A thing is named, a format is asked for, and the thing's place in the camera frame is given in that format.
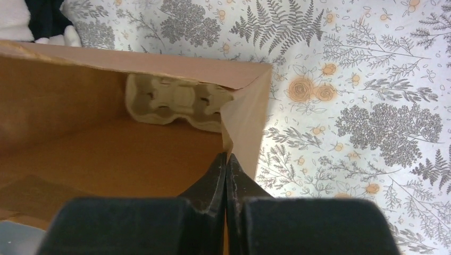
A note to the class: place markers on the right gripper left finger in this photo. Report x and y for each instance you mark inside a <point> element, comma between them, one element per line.
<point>191,223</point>

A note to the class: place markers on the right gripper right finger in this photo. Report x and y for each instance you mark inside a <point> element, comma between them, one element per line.
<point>261,224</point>

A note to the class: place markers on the single cardboard cup carrier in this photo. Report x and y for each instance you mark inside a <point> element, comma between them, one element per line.
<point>160,100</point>

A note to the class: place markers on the brown paper bag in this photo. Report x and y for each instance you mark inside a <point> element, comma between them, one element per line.
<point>66,132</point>

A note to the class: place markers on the floral table mat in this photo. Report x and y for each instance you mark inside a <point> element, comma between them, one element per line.
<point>359,105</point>

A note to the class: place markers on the black white checkered pillow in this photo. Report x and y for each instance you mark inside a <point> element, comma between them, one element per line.
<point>37,21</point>

